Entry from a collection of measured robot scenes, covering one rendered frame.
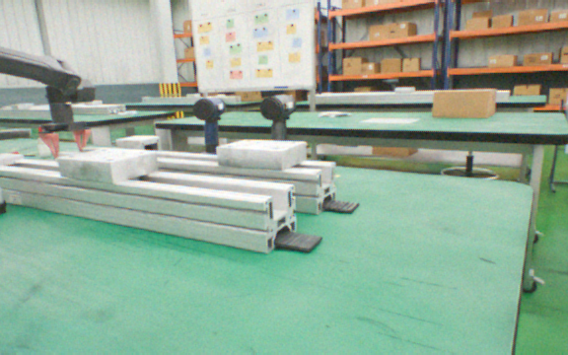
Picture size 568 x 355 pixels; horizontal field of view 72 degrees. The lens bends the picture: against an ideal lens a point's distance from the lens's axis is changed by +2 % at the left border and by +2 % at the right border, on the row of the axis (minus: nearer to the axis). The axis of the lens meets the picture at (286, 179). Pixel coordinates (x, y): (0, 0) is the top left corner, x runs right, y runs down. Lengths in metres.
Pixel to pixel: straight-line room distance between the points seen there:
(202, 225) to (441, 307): 0.38
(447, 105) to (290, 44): 1.82
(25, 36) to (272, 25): 10.18
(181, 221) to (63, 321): 0.25
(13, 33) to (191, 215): 12.74
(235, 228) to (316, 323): 0.24
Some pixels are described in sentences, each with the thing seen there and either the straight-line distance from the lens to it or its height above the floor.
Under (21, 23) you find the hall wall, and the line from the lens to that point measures 13.44.
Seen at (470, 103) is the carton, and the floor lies 0.86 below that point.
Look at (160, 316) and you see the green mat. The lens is 0.49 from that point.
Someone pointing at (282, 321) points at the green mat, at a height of 0.78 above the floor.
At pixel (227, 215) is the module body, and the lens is 0.62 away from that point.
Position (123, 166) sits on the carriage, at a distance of 0.79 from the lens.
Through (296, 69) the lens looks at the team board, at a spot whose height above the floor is 1.13.
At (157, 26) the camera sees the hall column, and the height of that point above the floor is 2.30.
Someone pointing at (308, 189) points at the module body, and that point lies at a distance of 0.75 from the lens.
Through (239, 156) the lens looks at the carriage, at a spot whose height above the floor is 0.89.
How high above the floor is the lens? 1.03
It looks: 14 degrees down
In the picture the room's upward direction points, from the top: 3 degrees counter-clockwise
